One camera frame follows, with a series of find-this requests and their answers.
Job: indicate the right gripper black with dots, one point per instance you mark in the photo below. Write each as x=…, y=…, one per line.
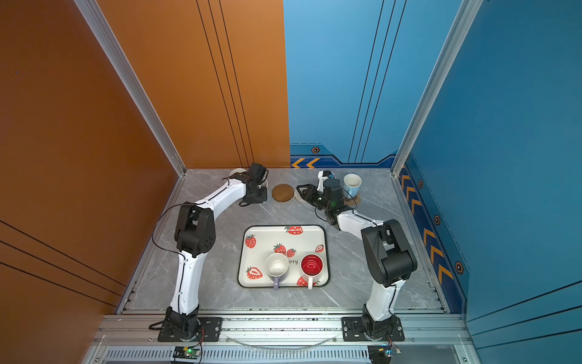
x=310, y=192

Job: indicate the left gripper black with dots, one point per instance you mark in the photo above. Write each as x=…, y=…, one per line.
x=264, y=196

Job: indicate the paw shaped brown coaster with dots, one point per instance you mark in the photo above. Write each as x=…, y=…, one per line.
x=353, y=202

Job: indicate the light wooden round coaster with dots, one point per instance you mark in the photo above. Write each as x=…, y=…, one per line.
x=283, y=193

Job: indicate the light blue mug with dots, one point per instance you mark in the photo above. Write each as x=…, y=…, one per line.
x=351, y=185

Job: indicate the red interior mug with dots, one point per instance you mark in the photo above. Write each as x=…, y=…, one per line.
x=311, y=267

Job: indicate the lavender mug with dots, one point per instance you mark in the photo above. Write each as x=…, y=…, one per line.
x=277, y=267

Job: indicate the white mug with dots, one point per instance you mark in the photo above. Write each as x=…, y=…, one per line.
x=237, y=171

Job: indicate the colourful zigzag rope coaster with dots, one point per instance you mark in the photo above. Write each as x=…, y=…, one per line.
x=298, y=197

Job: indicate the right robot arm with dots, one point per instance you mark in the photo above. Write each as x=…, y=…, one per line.
x=389, y=257

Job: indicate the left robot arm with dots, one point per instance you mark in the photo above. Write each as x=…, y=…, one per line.
x=195, y=235

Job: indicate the strawberry print white tray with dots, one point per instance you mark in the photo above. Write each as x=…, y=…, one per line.
x=293, y=256

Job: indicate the right green circuit board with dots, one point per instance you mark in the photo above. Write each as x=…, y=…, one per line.
x=382, y=354

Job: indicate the green circuit board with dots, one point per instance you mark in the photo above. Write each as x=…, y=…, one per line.
x=188, y=354
x=382, y=354

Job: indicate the left green circuit board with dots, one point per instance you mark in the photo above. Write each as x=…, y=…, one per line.
x=188, y=354

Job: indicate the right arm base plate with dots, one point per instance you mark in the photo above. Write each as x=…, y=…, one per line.
x=362, y=329

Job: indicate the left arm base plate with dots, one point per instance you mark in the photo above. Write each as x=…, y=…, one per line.
x=210, y=328

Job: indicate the aluminium front rail frame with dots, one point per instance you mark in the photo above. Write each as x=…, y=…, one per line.
x=305, y=336

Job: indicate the left aluminium corner post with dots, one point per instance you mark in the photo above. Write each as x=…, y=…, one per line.
x=98, y=24

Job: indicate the aluminium corner post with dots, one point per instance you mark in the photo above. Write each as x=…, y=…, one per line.
x=455, y=38
x=98, y=24

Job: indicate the right aluminium corner post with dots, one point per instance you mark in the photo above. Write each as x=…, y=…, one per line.
x=455, y=38

